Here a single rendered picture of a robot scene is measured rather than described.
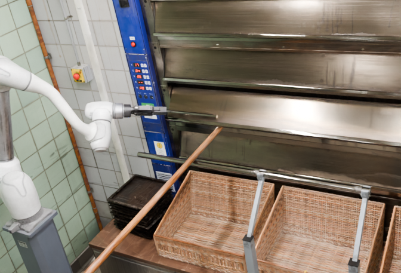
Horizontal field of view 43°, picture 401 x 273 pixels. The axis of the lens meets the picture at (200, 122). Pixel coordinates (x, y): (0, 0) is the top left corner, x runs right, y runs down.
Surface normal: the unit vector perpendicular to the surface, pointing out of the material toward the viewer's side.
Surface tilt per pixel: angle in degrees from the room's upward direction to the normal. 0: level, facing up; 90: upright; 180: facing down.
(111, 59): 90
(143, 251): 0
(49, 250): 90
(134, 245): 0
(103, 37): 90
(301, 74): 70
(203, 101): 49
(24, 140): 90
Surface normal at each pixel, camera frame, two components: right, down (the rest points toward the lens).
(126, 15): -0.47, 0.47
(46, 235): 0.87, 0.10
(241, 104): -0.46, -0.21
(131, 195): -0.16, -0.87
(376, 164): -0.50, 0.15
